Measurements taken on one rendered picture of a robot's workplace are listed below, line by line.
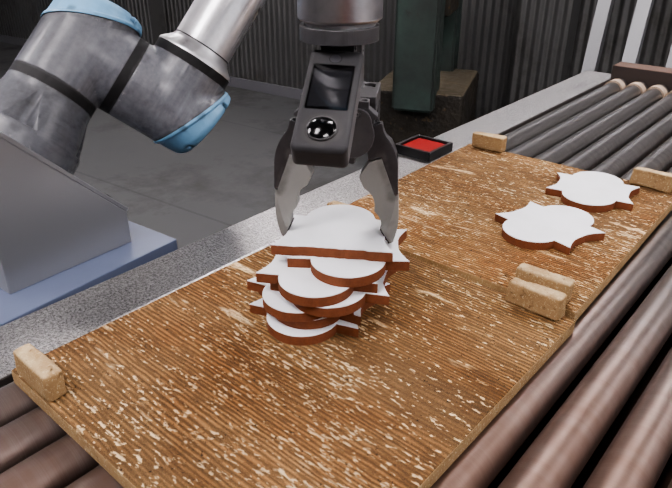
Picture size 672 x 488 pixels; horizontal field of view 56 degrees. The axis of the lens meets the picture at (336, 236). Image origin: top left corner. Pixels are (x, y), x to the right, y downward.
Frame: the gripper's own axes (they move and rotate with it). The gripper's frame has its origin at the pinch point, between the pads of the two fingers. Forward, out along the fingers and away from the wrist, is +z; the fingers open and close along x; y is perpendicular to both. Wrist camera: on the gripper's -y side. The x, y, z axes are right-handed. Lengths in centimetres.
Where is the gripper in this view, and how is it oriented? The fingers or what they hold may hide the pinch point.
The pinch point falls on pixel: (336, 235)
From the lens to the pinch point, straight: 63.3
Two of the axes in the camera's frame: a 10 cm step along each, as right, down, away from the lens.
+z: 0.0, 8.9, 4.5
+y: 1.4, -4.5, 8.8
